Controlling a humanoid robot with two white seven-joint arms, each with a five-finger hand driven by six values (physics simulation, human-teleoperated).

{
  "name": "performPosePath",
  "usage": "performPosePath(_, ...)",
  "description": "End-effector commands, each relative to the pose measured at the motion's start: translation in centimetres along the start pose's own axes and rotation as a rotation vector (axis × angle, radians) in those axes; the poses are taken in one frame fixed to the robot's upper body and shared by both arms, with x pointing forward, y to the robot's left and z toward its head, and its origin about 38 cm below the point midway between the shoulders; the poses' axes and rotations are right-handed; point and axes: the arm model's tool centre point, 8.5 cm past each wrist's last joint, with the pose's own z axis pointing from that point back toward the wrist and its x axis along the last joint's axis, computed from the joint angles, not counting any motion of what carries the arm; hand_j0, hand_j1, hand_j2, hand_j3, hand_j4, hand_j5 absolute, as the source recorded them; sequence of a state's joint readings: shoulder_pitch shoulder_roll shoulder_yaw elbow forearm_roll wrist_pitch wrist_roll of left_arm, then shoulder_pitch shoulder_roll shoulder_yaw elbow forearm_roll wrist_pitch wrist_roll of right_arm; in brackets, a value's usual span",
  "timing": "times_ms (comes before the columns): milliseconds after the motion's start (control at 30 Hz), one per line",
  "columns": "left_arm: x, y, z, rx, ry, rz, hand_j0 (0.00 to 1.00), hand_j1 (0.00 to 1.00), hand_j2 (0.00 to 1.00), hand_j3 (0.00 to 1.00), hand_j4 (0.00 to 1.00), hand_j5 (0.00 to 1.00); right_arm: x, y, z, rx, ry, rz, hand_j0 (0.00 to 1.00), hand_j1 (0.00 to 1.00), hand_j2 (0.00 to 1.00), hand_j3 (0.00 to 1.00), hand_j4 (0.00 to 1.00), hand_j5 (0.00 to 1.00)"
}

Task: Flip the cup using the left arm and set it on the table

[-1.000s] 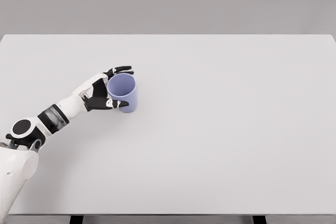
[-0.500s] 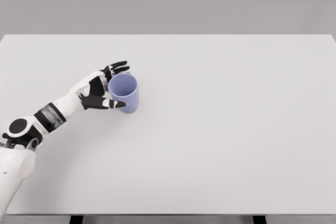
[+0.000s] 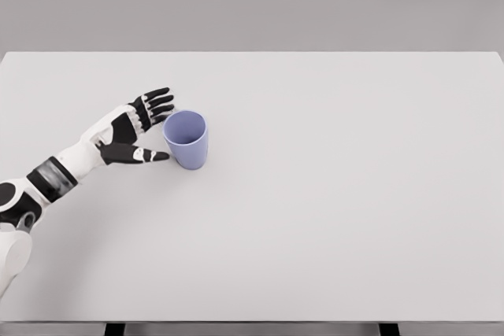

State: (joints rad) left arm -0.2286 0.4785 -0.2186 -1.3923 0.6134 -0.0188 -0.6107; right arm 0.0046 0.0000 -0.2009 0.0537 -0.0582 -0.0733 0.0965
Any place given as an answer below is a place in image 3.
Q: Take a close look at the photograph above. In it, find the lavender plastic cup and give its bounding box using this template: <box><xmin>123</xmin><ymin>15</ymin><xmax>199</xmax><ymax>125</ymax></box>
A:
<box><xmin>162</xmin><ymin>110</ymin><xmax>209</xmax><ymax>171</ymax></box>

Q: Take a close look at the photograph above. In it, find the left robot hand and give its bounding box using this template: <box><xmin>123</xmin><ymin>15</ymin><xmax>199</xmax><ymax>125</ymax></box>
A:
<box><xmin>80</xmin><ymin>87</ymin><xmax>176</xmax><ymax>166</ymax></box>

